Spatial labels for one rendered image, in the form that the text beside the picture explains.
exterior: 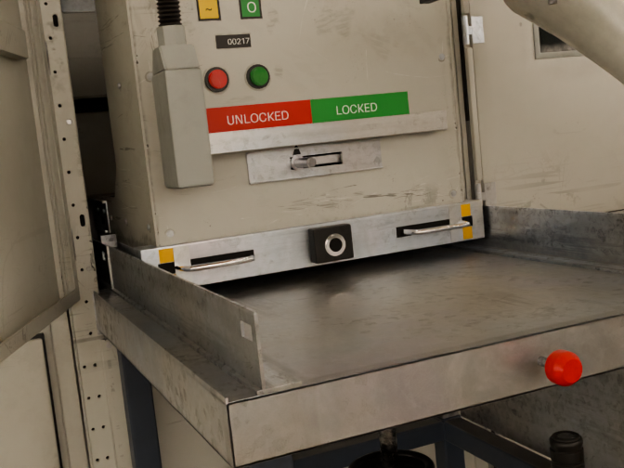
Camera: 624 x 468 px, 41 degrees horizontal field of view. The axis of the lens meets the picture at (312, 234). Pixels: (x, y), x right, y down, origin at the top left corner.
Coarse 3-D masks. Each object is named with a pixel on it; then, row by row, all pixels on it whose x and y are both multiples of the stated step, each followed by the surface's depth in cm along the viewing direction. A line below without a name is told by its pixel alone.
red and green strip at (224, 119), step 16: (352, 96) 123; (368, 96) 124; (384, 96) 125; (400, 96) 126; (208, 112) 115; (224, 112) 116; (240, 112) 117; (256, 112) 117; (272, 112) 118; (288, 112) 119; (304, 112) 120; (320, 112) 121; (336, 112) 122; (352, 112) 123; (368, 112) 124; (384, 112) 125; (400, 112) 126; (208, 128) 115; (224, 128) 116; (240, 128) 117; (256, 128) 118
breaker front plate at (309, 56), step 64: (128, 0) 110; (192, 0) 113; (320, 0) 120; (384, 0) 124; (320, 64) 121; (384, 64) 125; (448, 64) 129; (448, 128) 130; (192, 192) 115; (256, 192) 118; (320, 192) 122; (384, 192) 126; (448, 192) 131
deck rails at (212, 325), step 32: (512, 224) 127; (544, 224) 120; (576, 224) 113; (608, 224) 108; (128, 256) 115; (512, 256) 122; (544, 256) 118; (576, 256) 114; (608, 256) 109; (128, 288) 119; (160, 288) 99; (192, 288) 85; (160, 320) 101; (192, 320) 87; (224, 320) 76; (256, 320) 68; (224, 352) 78; (256, 352) 69; (256, 384) 70; (288, 384) 70
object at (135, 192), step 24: (96, 0) 128; (120, 0) 113; (120, 24) 115; (120, 48) 117; (120, 72) 119; (120, 96) 122; (120, 120) 124; (456, 120) 130; (120, 144) 127; (144, 144) 112; (120, 168) 129; (144, 168) 113; (120, 192) 132; (144, 192) 116; (120, 216) 135; (144, 216) 118; (120, 240) 138; (144, 240) 120
